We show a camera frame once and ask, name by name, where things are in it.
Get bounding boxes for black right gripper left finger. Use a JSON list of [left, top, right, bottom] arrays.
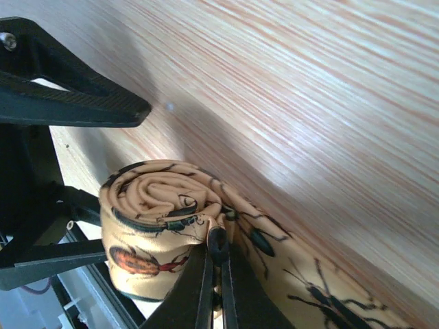
[[141, 245, 214, 329]]

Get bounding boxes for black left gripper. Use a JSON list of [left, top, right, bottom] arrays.
[[1, 17, 152, 291]]

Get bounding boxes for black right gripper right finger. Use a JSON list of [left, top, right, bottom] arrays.
[[222, 243, 294, 329]]

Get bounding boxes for yellow beetle print tie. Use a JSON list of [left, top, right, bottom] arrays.
[[99, 160, 408, 328]]

